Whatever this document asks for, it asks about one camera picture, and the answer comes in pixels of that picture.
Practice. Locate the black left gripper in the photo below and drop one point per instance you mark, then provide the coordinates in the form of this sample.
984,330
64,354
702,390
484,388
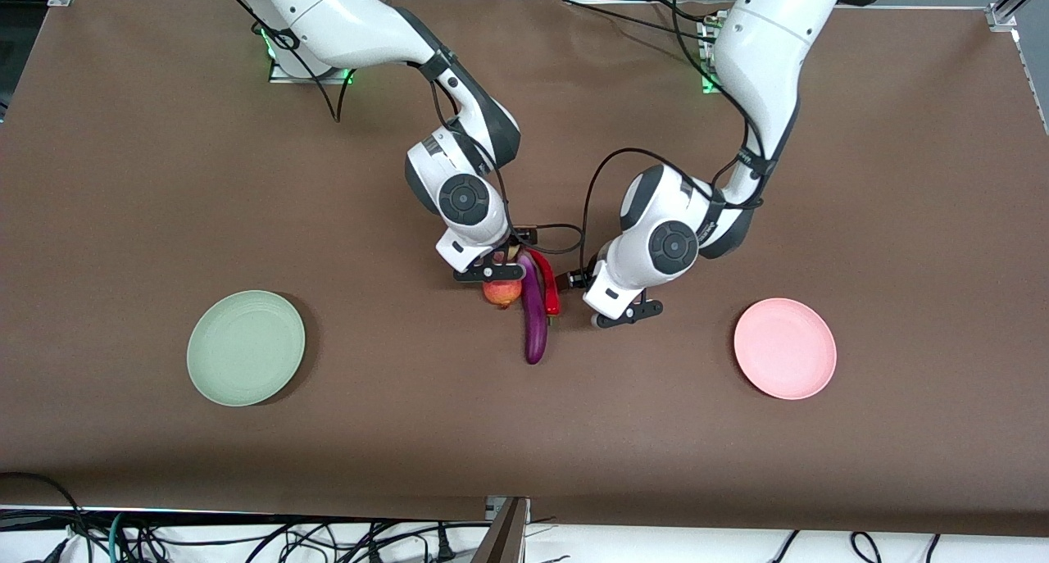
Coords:
576,280

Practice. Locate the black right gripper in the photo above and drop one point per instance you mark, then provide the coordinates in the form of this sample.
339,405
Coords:
501,257

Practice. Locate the red chili pepper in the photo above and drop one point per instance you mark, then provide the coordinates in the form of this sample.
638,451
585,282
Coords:
549,288

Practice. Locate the red apple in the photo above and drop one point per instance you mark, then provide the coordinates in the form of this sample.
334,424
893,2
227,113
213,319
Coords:
501,295

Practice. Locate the purple eggplant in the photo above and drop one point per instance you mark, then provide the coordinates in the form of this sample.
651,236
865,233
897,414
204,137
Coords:
534,325

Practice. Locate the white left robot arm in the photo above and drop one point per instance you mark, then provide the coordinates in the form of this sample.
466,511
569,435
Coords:
762,55

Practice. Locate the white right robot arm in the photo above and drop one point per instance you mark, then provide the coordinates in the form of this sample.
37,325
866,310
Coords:
344,14

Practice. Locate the brown table cloth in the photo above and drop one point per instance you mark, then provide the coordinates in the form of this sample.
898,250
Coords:
524,432

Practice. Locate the pink plate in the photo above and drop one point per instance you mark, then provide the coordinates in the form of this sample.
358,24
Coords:
785,350

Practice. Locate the pale green plate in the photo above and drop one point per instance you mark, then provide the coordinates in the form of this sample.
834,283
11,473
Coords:
246,350

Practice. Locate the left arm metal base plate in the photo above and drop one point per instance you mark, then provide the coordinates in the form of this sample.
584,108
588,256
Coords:
706,83

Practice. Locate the aluminium camera mount post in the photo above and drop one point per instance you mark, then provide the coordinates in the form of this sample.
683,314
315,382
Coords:
504,538

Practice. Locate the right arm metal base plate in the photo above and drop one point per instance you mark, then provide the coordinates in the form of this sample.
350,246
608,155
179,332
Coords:
283,74

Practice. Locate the aluminium frame profile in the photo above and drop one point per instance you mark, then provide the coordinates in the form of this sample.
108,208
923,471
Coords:
1004,15

